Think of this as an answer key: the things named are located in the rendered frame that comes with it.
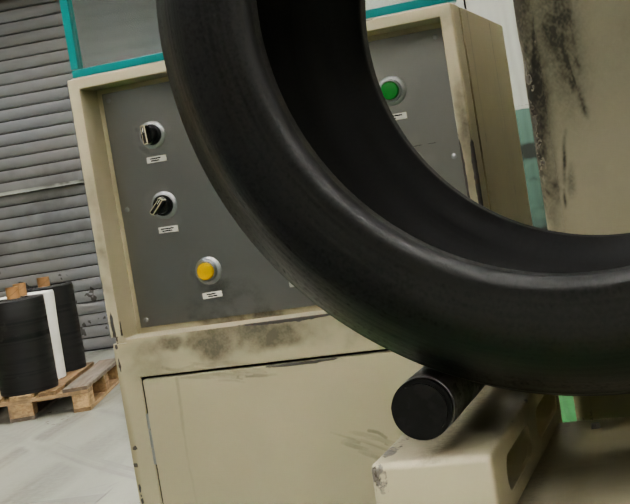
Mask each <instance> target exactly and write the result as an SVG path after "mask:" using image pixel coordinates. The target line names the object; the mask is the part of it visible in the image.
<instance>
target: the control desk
mask: <svg viewBox="0 0 630 504"><path fill-rule="evenodd" d="M366 27H367V36H368V43H369V49H370V54H371V58H372V62H373V66H374V70H375V73H376V77H377V79H378V82H379V85H380V88H381V91H382V93H383V95H384V98H385V100H386V102H387V105H388V107H389V109H390V111H391V113H392V114H393V116H394V118H395V120H396V122H397V123H398V125H399V127H400V128H401V130H402V131H403V133H404V134H405V136H406V137H407V139H408V140H409V142H410V143H411V144H412V146H413V147H414V148H415V149H416V151H417V152H418V153H419V154H420V155H421V157H422V158H423V159H424V160H425V161H426V162H427V163H428V164H429V165H430V166H431V167H432V168H433V169H434V170H435V171H436V172H437V173H438V174H439V175H440V176H441V177H442V178H443V179H445V180H446V181H447V182H448V183H449V184H451V185H452V186H453V187H454V188H456V189H457V190H459V191H460V192H461V193H463V194H464V195H466V196H467V197H469V198H470V199H472V200H473V201H475V202H477V203H478V204H480V205H482V206H484V207H486V208H487V209H489V210H491V211H493V212H496V213H498V214H500V215H502V216H505V217H507V218H509V219H512V220H515V221H518V222H520V223H523V224H527V225H530V226H533V224H532V218H531V211H530V205H529V198H528V192H527V185H526V179H525V172H524V165H523V159H522V152H521V146H520V139H519V133H518V126H517V120H516V113H515V107H514V100H513V93H512V87H511V80H510V74H509V67H508V61H507V54H506V48H505V41H504V35H503V28H502V25H499V24H497V23H495V22H493V21H490V20H488V19H486V18H484V17H481V16H479V15H477V14H475V13H472V12H470V11H468V10H466V9H463V8H461V7H458V6H457V5H454V4H452V3H448V2H447V3H442V4H437V5H432V6H427V7H420V8H417V9H412V10H408V11H403V12H398V13H393V14H388V15H383V16H378V17H373V18H368V19H366ZM67 84H68V89H69V95H70V101H71V107H72V113H73V119H74V124H75V130H76V136H77V142H78V148H79V154H80V159H81V165H82V171H83V177H84V183H85V189H86V194H87V200H88V206H89V212H90V218H91V224H92V230H93V235H94V241H95V247H96V253H97V259H98V265H99V270H100V276H101V282H102V288H103V294H104V300H105V305H106V311H107V317H108V323H109V329H110V335H111V338H113V337H116V344H113V348H114V354H115V359H116V365H117V371H118V377H119V383H120V389H121V394H122V400H123V406H124V412H125V418H126V424H127V430H128V435H129V441H130V447H131V453H132V459H133V465H134V470H135V476H136V482H137V488H138V494H139V500H140V504H377V501H376V495H375V489H374V483H373V477H372V466H373V464H374V463H375V462H376V461H377V460H378V459H379V458H380V457H381V456H382V455H383V454H384V453H385V452H386V451H387V450H388V449H389V448H390V447H391V446H392V445H393V444H394V443H395V442H396V441H397V440H398V439H399V438H400V437H401V436H402V435H403V434H404V433H403V432H402V431H401V430H400V429H399V428H398V427H397V425H396V424H395V422H394V419H393V416H392V411H391V404H392V399H393V397H394V394H395V393H396V391H397V390H398V389H399V387H400V386H401V385H402V384H403V383H404V382H405V381H407V380H408V379H409V378H410V377H411V376H412V375H414V374H415V373H416V372H417V371H418V370H420V369H421V368H422V367H423V365H420V364H418V363H416V362H413V361H411V360H409V359H406V358H404V357H402V356H400V355H398V354H396V353H394V352H392V351H390V350H388V349H386V348H384V347H382V346H380V345H378V344H376V343H374V342H372V341H371V340H369V339H367V338H365V337H363V336H362V335H360V334H358V333H357V332H355V331H353V330H352V329H350V328H349V327H347V326H345V325H344V324H342V323H341V322H339V321H338V320H336V319H335V318H333V317H332V316H331V315H329V314H328V313H326V312H325V311H324V310H322V309H321V308H320V307H318V306H317V305H316V304H315V303H313V302H312V301H311V300H310V299H308V298H307V297H306V296H305V295H303V294H302V293H301V292H300V291H299V290H298V289H297V288H295V287H294V286H293V285H292V284H291V283H290V282H289V281H288V280H287V279H286V278H285V277H283V276H282V275H281V274H280V273H279V272H278V271H277V270H276V269H275V268H274V267H273V266H272V264H271V263H270V262H269V261H268V260H267V259H266V258H265V257H264V256H263V255H262V254H261V253H260V251H259V250H258V249H257V248H256V247H255V246H254V244H253V243H252V242H251V241H250V240H249V238H248V237H247V236H246V235H245V233H244V232H243V231H242V229H241V228H240V227H239V225H238V224H237V223H236V221H235V220H234V219H233V217H232V216H231V214H230V213H229V211H228V210H227V208H226V207H225V205H224V204H223V202H222V201H221V199H220V198H219V196H218V194H217V193H216V191H215V189H214V188H213V186H212V184H211V183H210V181H209V179H208V177H207V175H206V174H205V172H204V170H203V168H202V166H201V164H200V162H199V160H198V158H197V156H196V154H195V152H194V149H193V147H192V145H191V143H190V140H189V138H188V135H187V133H186V131H185V128H184V125H183V123H182V120H181V117H180V115H179V112H178V109H177V106H176V103H175V100H174V96H173V93H172V90H171V86H170V82H169V78H168V74H167V70H166V66H165V61H164V60H162V61H157V62H152V63H147V64H143V65H138V66H133V67H128V68H123V69H118V70H113V71H108V72H103V73H98V74H92V75H89V76H84V77H79V78H74V79H71V80H69V81H67Z"/></svg>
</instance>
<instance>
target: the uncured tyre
mask: <svg viewBox="0 0 630 504"><path fill-rule="evenodd" d="M365 2H366V0H156V8H157V18H158V27H159V34H160V40H161V46H162V52H163V57H164V61H165V66H166V70H167V74H168V78H169V82H170V86H171V90H172V93H173V96H174V100H175V103H176V106H177V109H178V112H179V115H180V117H181V120H182V123H183V125H184V128H185V131H186V133H187V135H188V138H189V140H190V143H191V145H192V147H193V149H194V152H195V154H196V156H197V158H198V160H199V162H200V164H201V166H202V168H203V170H204V172H205V174H206V175H207V177H208V179H209V181H210V183H211V184H212V186H213V188H214V189H215V191H216V193H217V194H218V196H219V198H220V199H221V201H222V202H223V204H224V205H225V207H226V208H227V210H228V211H229V213H230V214H231V216H232V217H233V219H234V220H235V221H236V223H237V224H238V225H239V227H240V228H241V229H242V231H243V232H244V233H245V235H246V236H247V237H248V238H249V240H250V241H251V242H252V243H253V244H254V246H255V247H256V248H257V249H258V250H259V251H260V253H261V254H262V255H263V256H264V257H265V258H266V259H267V260H268V261H269V262H270V263H271V264H272V266H273V267H274V268H275V269H276V270H277V271H278V272H279V273H280V274H281V275H282V276H283V277H285V278H286V279H287V280H288V281H289V282H290V283H291V284H292V285H293V286H294V287H295V288H297V289H298V290H299V291H300V292H301V293H302V294H303V295H305V296H306V297H307V298H308V299H310V300H311V301H312V302H313V303H315V304H316V305H317V306H318V307H320V308H321V309H322V310H324V311H325V312H326V313H328V314H329V315H331V316H332V317H333V318H335V319H336V320H338V321H339V322H341V323H342V324H344V325H345V326H347V327H349V328H350V329H352V330H353V331H355V332H357V333H358V334H360V335H362V336H363V337H365V338H367V339H369V340H371V341H372V342H374V343H376V344H378V345H380V346H382V347H384V348H386V349H388V350H390V351H392V352H394V353H396V354H398V355H400V356H402V357H404V358H406V359H409V360H411V361H413V362H416V363H418V364H420V365H423V366H426V367H428V368H431V369H433V370H436V371H439V372H442V373H445V374H448V375H451V376H454V377H457V378H461V379H464V380H468V381H471V382H475V383H479V384H483V385H488V386H492V387H497V388H502V389H508V390H514V391H520V392H527V393H536V394H547V395H562V396H606V395H621V394H630V233H623V234H611V235H582V234H571V233H563V232H556V231H551V230H546V229H541V228H537V227H534V226H530V225H527V224H523V223H520V222H518V221H515V220H512V219H509V218H507V217H505V216H502V215H500V214H498V213H496V212H493V211H491V210H489V209H487V208H486V207H484V206H482V205H480V204H478V203H477V202H475V201H473V200H472V199H470V198H469V197H467V196H466V195H464V194H463V193H461V192H460V191H459V190H457V189H456V188H454V187H453V186H452V185H451V184H449V183H448V182H447V181H446V180H445V179H443V178H442V177H441V176H440V175H439V174H438V173H437V172H436V171H435V170H434V169H433V168H432V167H431V166H430V165H429V164H428V163H427V162H426V161H425V160H424V159H423V158H422V157H421V155H420V154H419V153H418V152H417V151H416V149H415V148H414V147H413V146H412V144H411V143H410V142H409V140H408V139H407V137H406V136H405V134H404V133H403V131H402V130H401V128H400V127H399V125H398V123H397V122H396V120H395V118H394V116H393V114H392V113H391V111H390V109H389V107H388V105H387V102H386V100H385V98H384V95H383V93H382V91H381V88H380V85H379V82H378V79H377V77H376V73H375V70H374V66H373V62H372V58H371V54H370V49H369V43H368V36H367V27H366V7H365Z"/></svg>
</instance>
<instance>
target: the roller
mask: <svg viewBox="0 0 630 504"><path fill-rule="evenodd" d="M484 386H485V385H483V384H479V383H475V382H471V381H468V380H464V379H461V378H457V377H454V376H451V375H448V374H445V373H442V372H439V371H436V370H433V369H431V368H428V367H426V366H423V367H422V368H421V369H420V370H418V371H417V372H416V373H415V374H414V375H412V376H411V377H410V378H409V379H408V380H407V381H405V382H404V383H403V384H402V385H401V386H400V387H399V389H398V390H397V391H396V393H395V394H394V397H393V399H392V404H391V411H392V416H393V419H394V422H395V424H396V425H397V427H398V428H399V429H400V430H401V431H402V432H403V433H404V434H406V435H407V436H409V437H411V438H413V439H417V440H431V439H434V438H436V437H438V436H440V435H441V434H442V433H444V432H445V431H446V430H447V429H448V428H449V427H450V426H451V424H452V423H453V422H454V421H455V420H456V419H457V417H458V416H459V415H460V414H461V413H462V412H463V411H464V409H465V408H466V407H467V406H468V405H469V404H470V402H471V401H472V400H473V399H474V398H475V397H476V396H477V394H478V393H479V392H480V391H481V390H482V389H483V387H484Z"/></svg>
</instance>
